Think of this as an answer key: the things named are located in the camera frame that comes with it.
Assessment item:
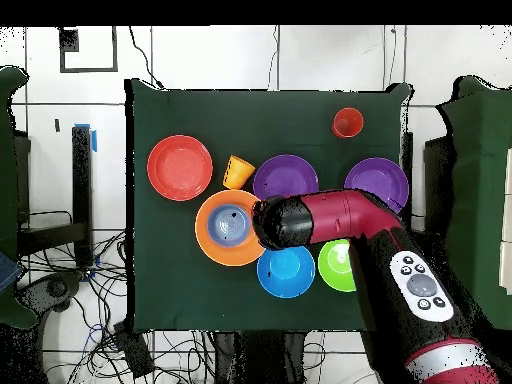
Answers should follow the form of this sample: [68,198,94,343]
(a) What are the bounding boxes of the green bowl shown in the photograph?
[317,238,357,293]

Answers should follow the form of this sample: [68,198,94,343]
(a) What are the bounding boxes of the purple bowl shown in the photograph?
[252,154,320,200]
[343,156,410,213]

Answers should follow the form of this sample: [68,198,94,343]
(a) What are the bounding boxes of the blue tape strip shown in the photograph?
[74,123,98,153]

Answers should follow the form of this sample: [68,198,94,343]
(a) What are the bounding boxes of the black power brick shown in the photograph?
[113,319,156,379]

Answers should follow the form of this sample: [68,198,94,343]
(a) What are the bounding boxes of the black metal stand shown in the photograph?
[17,125,94,267]

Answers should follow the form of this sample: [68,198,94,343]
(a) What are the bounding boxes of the green cloth side table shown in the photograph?
[433,75,512,333]
[0,65,39,329]

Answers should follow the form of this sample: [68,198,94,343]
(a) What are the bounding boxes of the tangled floor cables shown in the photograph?
[17,231,217,384]

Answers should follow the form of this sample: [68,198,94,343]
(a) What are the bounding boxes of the orange cup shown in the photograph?
[222,154,256,191]

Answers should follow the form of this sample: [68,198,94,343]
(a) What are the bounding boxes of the large orange bowl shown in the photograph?
[194,189,267,267]

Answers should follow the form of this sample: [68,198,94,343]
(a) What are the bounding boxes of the red shallow bowl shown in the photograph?
[146,134,214,201]

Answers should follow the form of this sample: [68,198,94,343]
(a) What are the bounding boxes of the dark green tablecloth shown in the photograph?
[125,78,413,335]

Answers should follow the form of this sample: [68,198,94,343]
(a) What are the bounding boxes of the white box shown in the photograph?
[497,147,512,295]

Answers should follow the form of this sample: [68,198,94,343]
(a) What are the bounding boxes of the black pedestal leg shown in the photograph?
[17,271,85,313]

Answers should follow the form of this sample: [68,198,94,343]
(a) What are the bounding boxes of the red cup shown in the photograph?
[331,106,365,140]

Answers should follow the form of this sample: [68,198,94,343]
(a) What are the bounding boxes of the black floor cable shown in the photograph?
[128,26,165,90]

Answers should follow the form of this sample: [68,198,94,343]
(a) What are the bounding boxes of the small translucent blue bowl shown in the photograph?
[206,204,252,248]

